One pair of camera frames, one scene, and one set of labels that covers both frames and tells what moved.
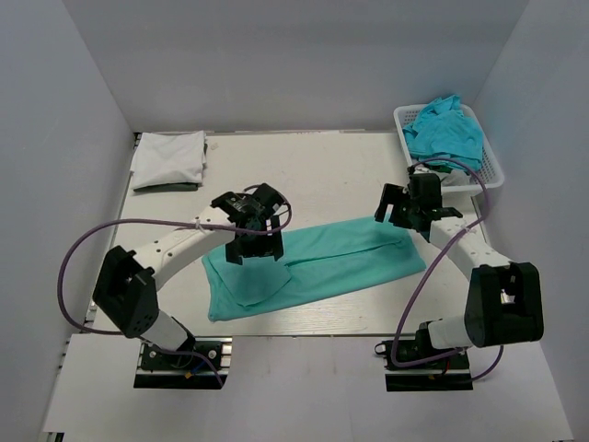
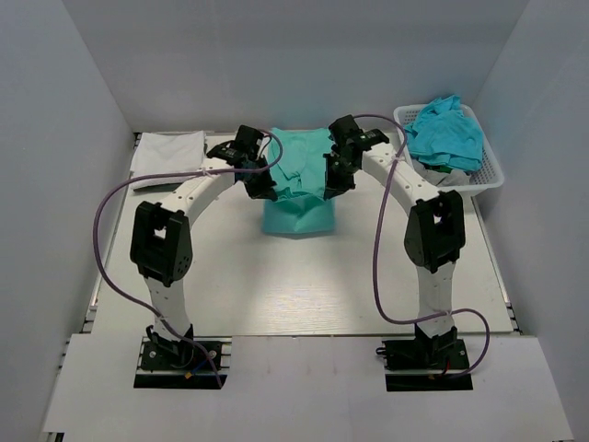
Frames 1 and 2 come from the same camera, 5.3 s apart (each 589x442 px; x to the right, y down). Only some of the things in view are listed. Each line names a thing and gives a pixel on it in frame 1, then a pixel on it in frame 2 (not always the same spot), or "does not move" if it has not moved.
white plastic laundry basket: (490, 175) does not move
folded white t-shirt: (169, 157) does not move
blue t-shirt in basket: (441, 130) does not move
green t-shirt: (317, 261) → (296, 162)
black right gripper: (392, 194) → (333, 186)
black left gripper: (270, 246) → (264, 191)
